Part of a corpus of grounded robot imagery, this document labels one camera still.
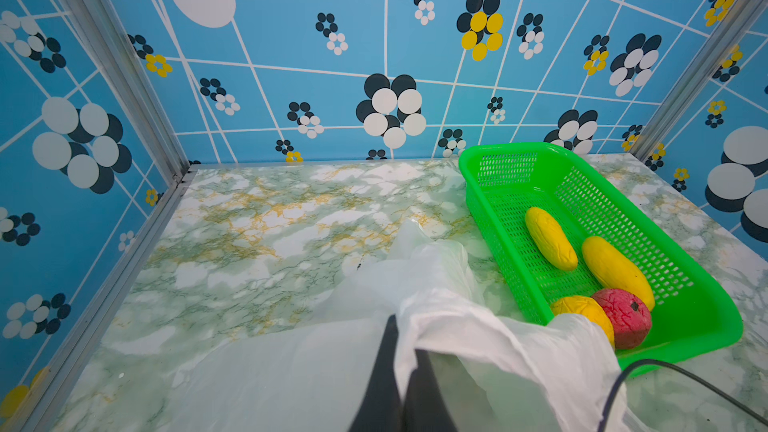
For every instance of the red dragon fruit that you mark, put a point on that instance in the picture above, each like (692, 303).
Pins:
(629, 316)

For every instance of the left aluminium corner post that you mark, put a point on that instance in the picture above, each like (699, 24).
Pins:
(97, 23)

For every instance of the yellow lemon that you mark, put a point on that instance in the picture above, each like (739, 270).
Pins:
(588, 308)

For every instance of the green plastic basket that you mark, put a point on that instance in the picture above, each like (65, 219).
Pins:
(617, 245)

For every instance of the right aluminium corner post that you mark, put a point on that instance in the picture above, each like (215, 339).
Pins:
(697, 74)

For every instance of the yellow mango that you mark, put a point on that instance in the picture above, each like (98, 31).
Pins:
(614, 271)

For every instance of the aluminium corner post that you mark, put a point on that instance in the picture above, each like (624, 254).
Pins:
(697, 74)
(97, 23)

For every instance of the white plastic bag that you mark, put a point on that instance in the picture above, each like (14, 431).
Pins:
(494, 373)

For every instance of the yellow banana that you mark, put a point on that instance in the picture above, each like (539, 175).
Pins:
(550, 239)

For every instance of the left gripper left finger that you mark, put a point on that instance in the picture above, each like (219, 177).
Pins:
(381, 407)

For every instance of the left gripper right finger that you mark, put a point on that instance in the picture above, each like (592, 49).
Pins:
(424, 408)

